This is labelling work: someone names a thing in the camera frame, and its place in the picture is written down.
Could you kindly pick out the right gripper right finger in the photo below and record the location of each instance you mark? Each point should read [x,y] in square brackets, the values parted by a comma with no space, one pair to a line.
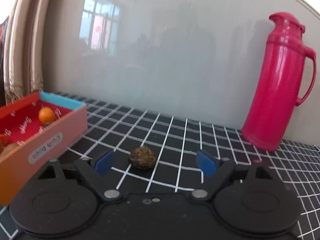
[216,172]

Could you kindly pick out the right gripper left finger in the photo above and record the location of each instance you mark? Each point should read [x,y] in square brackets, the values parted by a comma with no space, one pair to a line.
[93,172]

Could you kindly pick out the dark wrinkled passion fruit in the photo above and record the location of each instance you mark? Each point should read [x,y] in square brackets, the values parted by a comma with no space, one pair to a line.
[142,157]

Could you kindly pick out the small orange mandarin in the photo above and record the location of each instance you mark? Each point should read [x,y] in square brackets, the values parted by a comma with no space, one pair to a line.
[46,115]

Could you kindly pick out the brown kiwi fruit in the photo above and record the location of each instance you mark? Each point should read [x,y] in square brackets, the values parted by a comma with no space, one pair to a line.
[9,148]

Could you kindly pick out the large orange mandarin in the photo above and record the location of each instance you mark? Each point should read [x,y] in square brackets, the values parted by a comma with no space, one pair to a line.
[4,140]

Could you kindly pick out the black white grid tablecloth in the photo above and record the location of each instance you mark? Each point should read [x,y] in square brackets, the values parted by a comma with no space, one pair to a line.
[270,195]

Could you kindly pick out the colourful cardboard box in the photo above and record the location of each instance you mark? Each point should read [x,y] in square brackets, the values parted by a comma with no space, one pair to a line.
[37,143]

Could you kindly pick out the pink thermos flask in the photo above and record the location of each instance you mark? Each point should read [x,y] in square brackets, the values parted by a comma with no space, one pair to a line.
[278,87]

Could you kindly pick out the beige lace curtain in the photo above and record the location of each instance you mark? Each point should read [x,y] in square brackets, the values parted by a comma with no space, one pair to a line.
[22,30]

